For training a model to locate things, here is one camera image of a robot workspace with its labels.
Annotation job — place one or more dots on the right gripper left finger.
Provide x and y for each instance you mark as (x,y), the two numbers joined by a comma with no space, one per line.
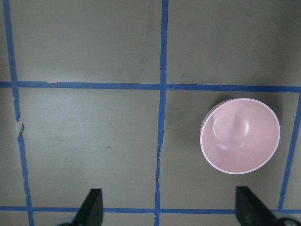
(91,210)

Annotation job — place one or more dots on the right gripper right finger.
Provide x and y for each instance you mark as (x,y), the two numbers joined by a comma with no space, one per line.
(250,211)

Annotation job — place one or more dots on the pink bowl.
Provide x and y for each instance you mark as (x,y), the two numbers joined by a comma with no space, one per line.
(240,135)

